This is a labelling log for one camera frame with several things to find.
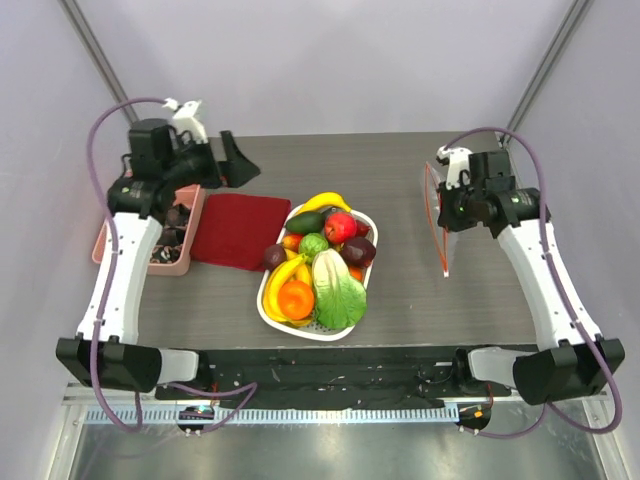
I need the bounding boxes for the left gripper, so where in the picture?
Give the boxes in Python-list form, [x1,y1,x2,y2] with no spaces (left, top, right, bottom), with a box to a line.
[164,131,262,191]

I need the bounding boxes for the clear zip top bag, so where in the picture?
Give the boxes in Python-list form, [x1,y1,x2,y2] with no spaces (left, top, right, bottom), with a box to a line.
[422,162,455,278]

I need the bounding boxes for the orange fruit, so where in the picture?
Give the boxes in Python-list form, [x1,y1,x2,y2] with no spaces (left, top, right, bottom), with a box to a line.
[277,280,315,321]
[349,266,364,282]

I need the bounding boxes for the green white cabbage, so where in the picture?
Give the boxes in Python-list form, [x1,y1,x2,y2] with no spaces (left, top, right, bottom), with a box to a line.
[312,249,367,330]

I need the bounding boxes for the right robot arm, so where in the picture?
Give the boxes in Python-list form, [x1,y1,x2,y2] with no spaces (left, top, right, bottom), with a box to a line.
[437,146,625,405]

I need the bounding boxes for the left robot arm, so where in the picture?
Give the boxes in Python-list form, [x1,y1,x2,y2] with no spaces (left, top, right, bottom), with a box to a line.
[56,118,260,399]

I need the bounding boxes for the pink compartment tray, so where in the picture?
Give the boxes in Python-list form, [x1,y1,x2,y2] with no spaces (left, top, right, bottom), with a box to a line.
[92,178,205,276]

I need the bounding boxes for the red folded cloth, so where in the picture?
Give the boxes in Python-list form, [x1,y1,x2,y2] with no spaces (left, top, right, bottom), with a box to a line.
[190,193,291,271]

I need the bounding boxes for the green avocado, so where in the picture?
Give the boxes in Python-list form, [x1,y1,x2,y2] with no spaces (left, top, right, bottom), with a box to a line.
[285,211,325,235]

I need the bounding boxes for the dark purple fig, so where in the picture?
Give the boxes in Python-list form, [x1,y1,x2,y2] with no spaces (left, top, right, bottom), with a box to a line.
[263,244,287,271]

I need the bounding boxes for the dark wrapped items in tray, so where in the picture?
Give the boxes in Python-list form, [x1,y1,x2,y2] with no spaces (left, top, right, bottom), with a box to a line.
[150,187,194,266]

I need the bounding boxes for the small green cabbage ball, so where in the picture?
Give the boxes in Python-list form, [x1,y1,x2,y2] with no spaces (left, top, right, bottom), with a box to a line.
[298,233,329,263]

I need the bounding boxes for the dark red mangosteen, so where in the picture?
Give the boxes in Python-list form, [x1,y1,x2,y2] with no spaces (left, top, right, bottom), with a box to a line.
[340,237,377,268]

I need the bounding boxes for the yellow banana bunch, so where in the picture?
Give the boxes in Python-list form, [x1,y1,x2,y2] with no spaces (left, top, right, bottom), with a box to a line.
[262,255,312,328]

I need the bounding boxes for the red apple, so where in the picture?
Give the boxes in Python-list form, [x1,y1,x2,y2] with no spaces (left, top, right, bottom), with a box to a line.
[324,212,357,245]

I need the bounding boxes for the white perforated fruit basket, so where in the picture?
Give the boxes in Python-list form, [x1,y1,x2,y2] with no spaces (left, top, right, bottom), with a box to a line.
[256,202,380,343]

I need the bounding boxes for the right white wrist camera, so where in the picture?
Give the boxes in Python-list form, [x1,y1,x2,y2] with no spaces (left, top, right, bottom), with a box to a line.
[436,146,472,190]

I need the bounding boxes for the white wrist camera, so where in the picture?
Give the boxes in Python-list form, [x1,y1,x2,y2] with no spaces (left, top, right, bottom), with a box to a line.
[436,146,472,190]
[163,98,209,144]

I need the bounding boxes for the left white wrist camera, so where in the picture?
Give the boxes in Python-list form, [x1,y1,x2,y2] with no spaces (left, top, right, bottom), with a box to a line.
[163,98,209,144]

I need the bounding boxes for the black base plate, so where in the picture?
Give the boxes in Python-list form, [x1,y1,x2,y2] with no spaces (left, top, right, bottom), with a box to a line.
[154,344,539,409]

